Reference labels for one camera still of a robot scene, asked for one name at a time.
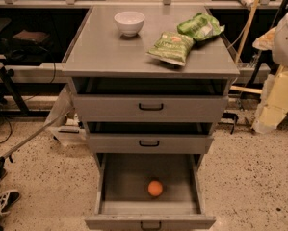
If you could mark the grey drawer cabinet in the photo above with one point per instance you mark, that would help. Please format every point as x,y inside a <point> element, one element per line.
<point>102,51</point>

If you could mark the top grey drawer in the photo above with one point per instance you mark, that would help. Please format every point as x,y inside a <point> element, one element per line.
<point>154,99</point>

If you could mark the black white sneaker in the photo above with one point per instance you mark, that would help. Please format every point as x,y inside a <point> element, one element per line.
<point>7,200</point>

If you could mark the middle grey drawer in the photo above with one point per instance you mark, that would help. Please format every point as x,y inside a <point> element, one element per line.
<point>149,137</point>

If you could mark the green chip bag front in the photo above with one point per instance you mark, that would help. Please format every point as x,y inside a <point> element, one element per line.
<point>172,48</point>

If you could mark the grey metal pole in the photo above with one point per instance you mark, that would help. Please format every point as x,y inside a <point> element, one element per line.
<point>8,154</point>

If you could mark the dark box on shelf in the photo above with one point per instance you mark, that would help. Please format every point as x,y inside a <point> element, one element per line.
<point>31,37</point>

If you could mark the green chip bag rear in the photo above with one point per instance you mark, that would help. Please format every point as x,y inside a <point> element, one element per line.
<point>201,27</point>

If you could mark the orange fruit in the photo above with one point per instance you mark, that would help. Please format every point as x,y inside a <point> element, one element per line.
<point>155,188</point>

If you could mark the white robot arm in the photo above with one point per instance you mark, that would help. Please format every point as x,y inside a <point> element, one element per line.
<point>273,107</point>

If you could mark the bottom grey drawer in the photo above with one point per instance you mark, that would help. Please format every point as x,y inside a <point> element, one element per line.
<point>123,201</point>

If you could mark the white ceramic bowl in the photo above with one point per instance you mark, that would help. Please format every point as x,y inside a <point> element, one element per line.
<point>129,23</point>

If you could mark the grey drawer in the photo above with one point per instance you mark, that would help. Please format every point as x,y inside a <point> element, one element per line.
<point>149,137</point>
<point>123,201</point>
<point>154,99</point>

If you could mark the green chip bag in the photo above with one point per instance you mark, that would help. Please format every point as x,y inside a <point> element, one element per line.
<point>172,48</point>
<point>201,27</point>

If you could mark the wooden easel frame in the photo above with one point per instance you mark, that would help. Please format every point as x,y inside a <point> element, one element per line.
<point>245,33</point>

